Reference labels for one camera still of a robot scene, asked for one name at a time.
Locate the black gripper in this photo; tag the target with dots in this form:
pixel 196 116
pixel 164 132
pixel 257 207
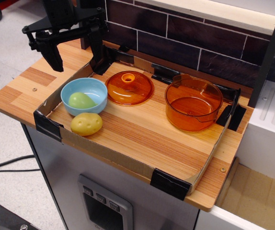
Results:
pixel 62 14

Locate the green toy pear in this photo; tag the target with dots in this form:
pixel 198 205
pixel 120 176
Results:
pixel 80 100

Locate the light blue bowl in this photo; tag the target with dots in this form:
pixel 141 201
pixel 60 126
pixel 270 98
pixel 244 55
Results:
pixel 94 88

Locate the orange transparent pot lid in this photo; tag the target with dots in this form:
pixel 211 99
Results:
pixel 129 88

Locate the yellow toy potato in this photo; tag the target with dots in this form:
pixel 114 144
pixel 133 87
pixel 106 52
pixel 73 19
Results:
pixel 86 124

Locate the orange transparent pot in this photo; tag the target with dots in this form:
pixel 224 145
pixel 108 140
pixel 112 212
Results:
pixel 192 104

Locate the light wooden shelf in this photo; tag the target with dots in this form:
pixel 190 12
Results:
pixel 221 13

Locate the grey toy oven panel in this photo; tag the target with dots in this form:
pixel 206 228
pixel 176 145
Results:
pixel 105 209

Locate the cardboard fence with black tape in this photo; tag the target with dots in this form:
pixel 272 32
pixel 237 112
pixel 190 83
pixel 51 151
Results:
pixel 141 141

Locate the white toy sink unit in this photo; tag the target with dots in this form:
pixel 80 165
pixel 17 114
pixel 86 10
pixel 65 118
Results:
pixel 257 148

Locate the black upright post right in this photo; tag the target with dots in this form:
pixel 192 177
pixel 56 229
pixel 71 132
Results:
pixel 262 76

